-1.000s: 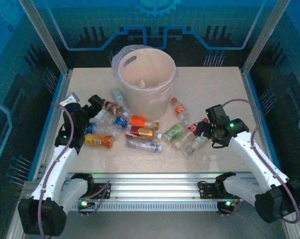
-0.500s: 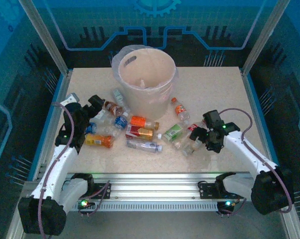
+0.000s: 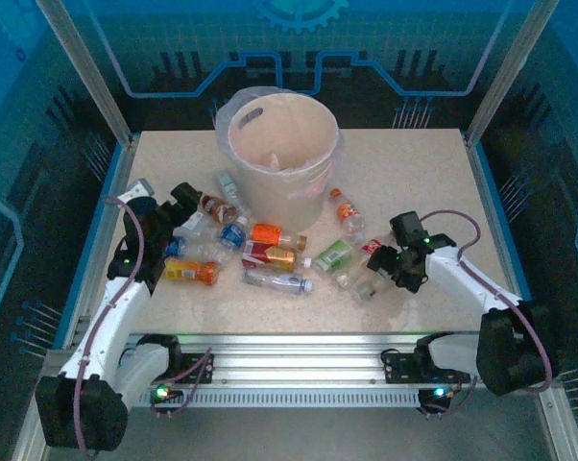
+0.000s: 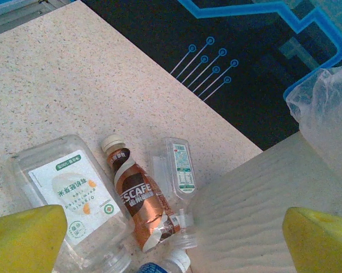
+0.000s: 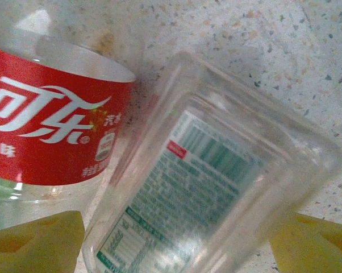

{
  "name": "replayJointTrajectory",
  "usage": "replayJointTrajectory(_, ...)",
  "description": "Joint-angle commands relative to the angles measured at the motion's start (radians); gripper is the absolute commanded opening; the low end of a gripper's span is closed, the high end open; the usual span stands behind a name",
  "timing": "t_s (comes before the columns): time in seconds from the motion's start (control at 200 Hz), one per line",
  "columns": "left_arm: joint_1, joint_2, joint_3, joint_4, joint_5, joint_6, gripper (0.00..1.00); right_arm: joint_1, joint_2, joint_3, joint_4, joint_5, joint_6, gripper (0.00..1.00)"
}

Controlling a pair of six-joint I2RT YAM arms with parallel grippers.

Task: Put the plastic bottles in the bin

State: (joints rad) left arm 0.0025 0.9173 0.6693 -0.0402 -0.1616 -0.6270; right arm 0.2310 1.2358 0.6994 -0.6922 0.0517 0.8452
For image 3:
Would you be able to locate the beige round waste bin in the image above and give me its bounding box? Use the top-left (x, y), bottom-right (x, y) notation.
top-left (226, 92), bottom-right (344, 232)

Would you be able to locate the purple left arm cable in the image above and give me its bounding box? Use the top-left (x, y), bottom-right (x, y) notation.
top-left (72, 194), bottom-right (146, 457)

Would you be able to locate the pale green label bottle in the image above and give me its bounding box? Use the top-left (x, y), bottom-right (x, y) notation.
top-left (216, 171), bottom-right (251, 212)

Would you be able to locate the brown label plastic bottle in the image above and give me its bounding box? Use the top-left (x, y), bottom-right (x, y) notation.
top-left (198, 191), bottom-right (240, 223)

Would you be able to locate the aluminium side rail blue strip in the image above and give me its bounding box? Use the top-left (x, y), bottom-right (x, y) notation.
top-left (53, 136), bottom-right (141, 352)
top-left (464, 136), bottom-right (533, 302)

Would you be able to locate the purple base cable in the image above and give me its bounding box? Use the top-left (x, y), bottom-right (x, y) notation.
top-left (152, 348), bottom-right (214, 419)
top-left (421, 376), bottom-right (478, 419)

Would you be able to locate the white slotted cable duct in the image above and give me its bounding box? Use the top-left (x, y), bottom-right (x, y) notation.
top-left (137, 386), bottom-right (437, 410)

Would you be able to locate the aluminium frame post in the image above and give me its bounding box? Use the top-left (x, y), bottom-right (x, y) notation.
top-left (463, 0), bottom-right (559, 145)
top-left (35, 0), bottom-right (136, 145)
top-left (10, 393), bottom-right (50, 461)
top-left (541, 386), bottom-right (578, 461)

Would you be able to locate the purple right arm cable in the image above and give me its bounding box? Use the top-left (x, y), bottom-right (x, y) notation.
top-left (421, 208), bottom-right (555, 396)

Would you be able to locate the aluminium base beam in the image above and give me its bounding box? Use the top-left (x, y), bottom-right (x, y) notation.
top-left (125, 330), bottom-right (487, 390)

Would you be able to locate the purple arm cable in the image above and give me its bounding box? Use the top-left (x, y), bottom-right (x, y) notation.
top-left (72, 194), bottom-right (146, 457)
top-left (421, 208), bottom-right (555, 396)

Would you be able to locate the yellow label Pepsi bottle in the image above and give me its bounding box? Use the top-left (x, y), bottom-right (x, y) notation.
top-left (163, 256), bottom-right (221, 287)

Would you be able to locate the clear unlabelled plastic bottle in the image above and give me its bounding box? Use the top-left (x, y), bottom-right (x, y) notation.
top-left (334, 261), bottom-right (391, 304)

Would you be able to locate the red and white label bottle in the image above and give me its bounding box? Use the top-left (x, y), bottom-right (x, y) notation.
top-left (240, 239), bottom-right (300, 270)

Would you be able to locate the red label Coca-Cola bottle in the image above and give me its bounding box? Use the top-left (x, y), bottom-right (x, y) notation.
top-left (350, 230), bottom-right (396, 278)

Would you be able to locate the crushed clear bottle blue cap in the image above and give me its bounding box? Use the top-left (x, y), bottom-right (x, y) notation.
top-left (166, 213), bottom-right (235, 265)

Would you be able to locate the green label plastic bottle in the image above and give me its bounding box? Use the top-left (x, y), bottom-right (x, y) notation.
top-left (301, 238), bottom-right (355, 275)

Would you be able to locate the blue label bottle white cap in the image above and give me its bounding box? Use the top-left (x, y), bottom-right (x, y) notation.
top-left (219, 215), bottom-right (250, 254)

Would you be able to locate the clear bottle with white cap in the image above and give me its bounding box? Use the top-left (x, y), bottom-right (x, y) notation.
top-left (243, 267), bottom-right (314, 295)

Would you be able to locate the orange label bottle gold cap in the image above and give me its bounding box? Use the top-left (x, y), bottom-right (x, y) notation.
top-left (249, 223), bottom-right (308, 251)

